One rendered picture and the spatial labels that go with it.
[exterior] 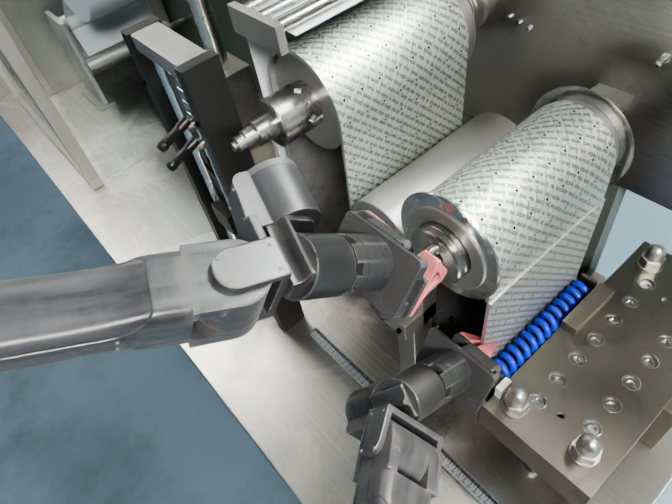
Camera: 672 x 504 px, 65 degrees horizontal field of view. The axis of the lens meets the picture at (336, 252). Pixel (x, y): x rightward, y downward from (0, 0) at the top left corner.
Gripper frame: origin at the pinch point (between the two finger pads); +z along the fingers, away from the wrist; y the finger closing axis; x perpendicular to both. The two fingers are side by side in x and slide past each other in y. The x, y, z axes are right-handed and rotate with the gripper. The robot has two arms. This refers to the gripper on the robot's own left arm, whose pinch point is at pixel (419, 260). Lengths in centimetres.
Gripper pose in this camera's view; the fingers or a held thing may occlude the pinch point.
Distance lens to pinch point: 58.7
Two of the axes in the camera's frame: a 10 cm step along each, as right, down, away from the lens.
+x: 3.8, -8.5, -3.5
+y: 6.5, 5.2, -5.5
